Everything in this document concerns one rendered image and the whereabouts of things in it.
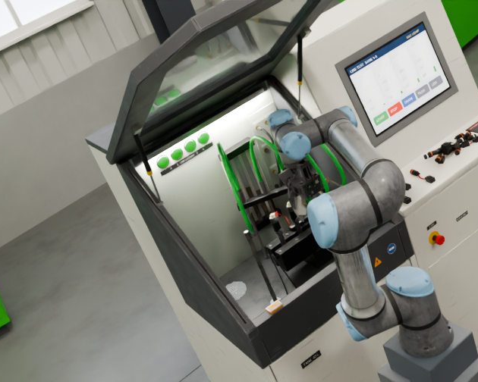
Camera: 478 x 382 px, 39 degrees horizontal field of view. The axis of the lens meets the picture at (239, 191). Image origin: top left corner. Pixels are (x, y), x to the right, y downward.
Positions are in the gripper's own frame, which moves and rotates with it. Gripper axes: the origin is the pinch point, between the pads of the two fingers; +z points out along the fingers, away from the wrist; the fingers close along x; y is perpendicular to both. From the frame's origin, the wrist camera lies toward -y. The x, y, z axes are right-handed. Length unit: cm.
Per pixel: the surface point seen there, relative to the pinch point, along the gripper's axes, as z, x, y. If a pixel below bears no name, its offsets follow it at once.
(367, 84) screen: -11, 58, -32
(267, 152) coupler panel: 1, 19, -54
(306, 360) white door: 50, -20, -2
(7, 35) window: -34, 15, -419
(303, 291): 26.0, -11.1, -3.0
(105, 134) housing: -29, -29, -79
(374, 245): 27.6, 19.9, -2.3
